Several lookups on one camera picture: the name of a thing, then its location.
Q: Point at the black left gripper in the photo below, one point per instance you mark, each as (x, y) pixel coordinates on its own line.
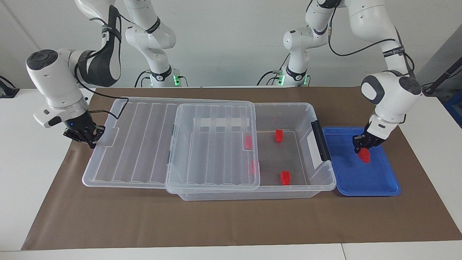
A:
(371, 139)

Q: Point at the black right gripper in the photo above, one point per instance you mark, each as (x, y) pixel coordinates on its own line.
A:
(81, 128)

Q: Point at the red block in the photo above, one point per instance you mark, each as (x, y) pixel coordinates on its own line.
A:
(278, 135)
(253, 167)
(248, 142)
(364, 156)
(286, 178)

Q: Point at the clear ribbed plastic lid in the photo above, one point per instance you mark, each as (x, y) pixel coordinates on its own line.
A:
(137, 144)

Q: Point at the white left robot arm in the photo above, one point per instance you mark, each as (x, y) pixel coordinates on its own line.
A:
(389, 97)

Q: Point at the blue plastic tray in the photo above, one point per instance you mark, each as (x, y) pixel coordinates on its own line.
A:
(361, 177)

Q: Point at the clear plastic storage box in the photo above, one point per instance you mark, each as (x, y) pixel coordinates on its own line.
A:
(281, 115)

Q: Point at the white paper label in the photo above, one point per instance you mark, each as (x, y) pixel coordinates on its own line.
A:
(314, 153)

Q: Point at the brown paper mat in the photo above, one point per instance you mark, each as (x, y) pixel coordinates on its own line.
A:
(108, 216)

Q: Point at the black table clamp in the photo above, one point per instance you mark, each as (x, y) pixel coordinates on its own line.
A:
(9, 92)

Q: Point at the black stand leg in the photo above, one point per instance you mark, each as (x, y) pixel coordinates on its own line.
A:
(438, 81)

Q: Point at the blue crate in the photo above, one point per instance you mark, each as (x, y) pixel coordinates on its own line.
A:
(455, 108)

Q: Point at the white tape strip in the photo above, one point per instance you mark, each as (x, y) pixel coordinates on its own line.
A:
(222, 122)

